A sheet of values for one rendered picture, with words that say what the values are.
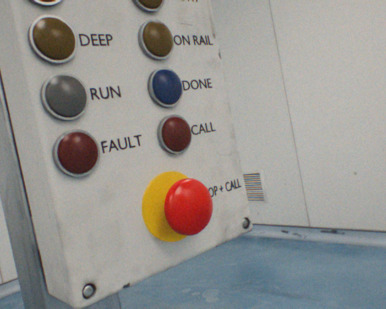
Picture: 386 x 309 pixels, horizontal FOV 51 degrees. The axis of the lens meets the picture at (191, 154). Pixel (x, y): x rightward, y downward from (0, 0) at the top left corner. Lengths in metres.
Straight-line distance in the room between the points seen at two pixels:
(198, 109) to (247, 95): 3.34
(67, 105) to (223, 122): 0.14
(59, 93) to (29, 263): 0.14
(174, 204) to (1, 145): 0.14
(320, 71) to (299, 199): 1.06
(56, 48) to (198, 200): 0.13
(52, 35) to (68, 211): 0.11
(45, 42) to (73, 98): 0.04
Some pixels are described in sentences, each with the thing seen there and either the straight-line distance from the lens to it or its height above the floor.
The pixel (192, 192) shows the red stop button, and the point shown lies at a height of 1.01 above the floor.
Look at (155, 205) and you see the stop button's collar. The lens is 0.29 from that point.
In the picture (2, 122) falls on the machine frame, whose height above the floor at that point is 1.08.
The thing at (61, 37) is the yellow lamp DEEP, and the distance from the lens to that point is 0.27.
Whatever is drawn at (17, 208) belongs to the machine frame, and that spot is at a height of 1.02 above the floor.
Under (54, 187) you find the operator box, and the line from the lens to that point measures 0.26.
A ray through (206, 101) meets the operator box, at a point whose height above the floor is 1.07.
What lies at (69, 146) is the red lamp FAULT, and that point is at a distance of 0.26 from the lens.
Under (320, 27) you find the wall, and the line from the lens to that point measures 3.26.
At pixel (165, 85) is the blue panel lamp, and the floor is 1.09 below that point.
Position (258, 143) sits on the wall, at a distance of 3.65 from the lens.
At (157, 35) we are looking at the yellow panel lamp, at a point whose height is 1.12.
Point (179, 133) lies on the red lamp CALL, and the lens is 0.30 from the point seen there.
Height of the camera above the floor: 1.05
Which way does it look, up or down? 3 degrees down
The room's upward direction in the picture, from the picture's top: 11 degrees counter-clockwise
